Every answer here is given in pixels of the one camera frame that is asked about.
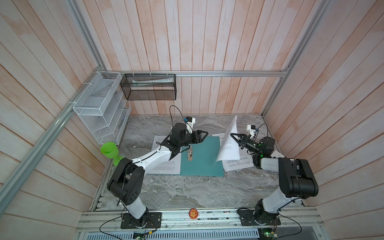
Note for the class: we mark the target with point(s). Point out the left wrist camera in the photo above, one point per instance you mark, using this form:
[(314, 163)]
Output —
[(189, 121)]

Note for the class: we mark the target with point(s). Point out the green file folder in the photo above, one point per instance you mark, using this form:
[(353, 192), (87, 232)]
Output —
[(204, 156)]

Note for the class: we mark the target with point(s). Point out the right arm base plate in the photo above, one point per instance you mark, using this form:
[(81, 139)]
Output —
[(257, 217)]

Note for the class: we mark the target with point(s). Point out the black mesh basket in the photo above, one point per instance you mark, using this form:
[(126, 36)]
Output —
[(149, 87)]

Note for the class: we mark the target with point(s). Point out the green plastic goblet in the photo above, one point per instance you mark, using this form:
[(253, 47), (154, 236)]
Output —
[(111, 151)]

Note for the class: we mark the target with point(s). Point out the white power socket cube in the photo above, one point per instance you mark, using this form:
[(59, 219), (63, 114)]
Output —
[(276, 154)]

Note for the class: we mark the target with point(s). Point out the white wire mesh shelf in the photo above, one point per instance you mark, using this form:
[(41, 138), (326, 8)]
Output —
[(103, 108)]

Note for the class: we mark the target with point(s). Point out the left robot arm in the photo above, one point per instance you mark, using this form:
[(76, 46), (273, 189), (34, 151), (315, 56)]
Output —
[(127, 179)]

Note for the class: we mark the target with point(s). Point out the printed paper stack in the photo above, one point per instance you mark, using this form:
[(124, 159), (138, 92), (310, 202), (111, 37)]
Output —
[(245, 160)]

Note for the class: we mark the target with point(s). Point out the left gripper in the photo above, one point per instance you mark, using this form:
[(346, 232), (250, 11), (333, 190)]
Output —
[(198, 139)]

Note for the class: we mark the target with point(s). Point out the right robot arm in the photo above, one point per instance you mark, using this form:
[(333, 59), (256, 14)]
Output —
[(296, 178)]

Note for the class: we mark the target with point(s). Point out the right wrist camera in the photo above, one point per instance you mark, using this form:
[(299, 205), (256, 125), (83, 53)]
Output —
[(252, 130)]

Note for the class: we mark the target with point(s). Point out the aluminium front rail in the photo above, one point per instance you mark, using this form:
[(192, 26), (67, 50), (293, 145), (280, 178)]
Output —
[(207, 219)]

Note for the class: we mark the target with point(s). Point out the metal folder clip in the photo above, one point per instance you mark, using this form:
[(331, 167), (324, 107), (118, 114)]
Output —
[(190, 154)]

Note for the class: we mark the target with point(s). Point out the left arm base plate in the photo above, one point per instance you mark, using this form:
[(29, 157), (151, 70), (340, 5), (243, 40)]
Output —
[(148, 220)]

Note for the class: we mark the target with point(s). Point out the printed paper sheet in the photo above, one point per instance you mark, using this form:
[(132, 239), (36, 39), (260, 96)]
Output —
[(172, 167), (229, 150)]

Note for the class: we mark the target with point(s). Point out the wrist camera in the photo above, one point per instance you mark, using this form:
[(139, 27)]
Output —
[(252, 130), (189, 121)]

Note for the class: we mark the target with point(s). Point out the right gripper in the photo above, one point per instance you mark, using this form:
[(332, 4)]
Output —
[(245, 141)]

